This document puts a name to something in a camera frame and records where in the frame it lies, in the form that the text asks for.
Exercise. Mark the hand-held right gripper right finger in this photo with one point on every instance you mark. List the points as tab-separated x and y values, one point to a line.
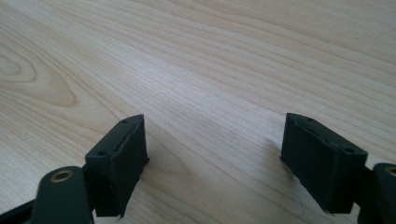
323	168

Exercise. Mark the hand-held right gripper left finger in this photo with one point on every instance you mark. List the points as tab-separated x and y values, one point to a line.
120	161

